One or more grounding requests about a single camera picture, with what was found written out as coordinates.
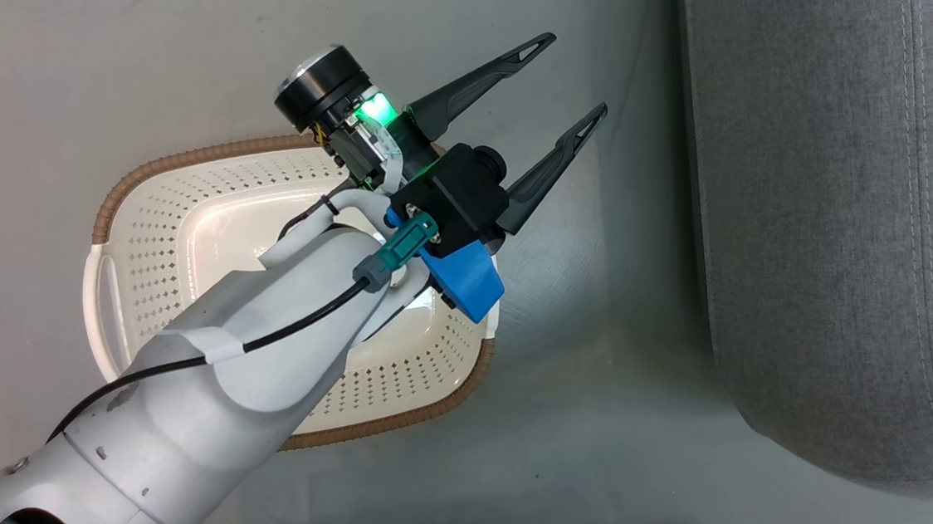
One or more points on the cream perforated laundry basket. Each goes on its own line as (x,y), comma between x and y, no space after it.
(170,222)

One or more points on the blue left camera mount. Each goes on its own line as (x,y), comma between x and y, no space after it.
(465,279)

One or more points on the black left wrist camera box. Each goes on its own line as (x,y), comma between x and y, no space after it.
(463,195)

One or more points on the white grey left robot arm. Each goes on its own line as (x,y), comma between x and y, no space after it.
(213,409)

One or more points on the grey fabric sofa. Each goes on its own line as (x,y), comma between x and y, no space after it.
(854,201)

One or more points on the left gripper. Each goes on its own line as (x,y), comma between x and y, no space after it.
(322,88)

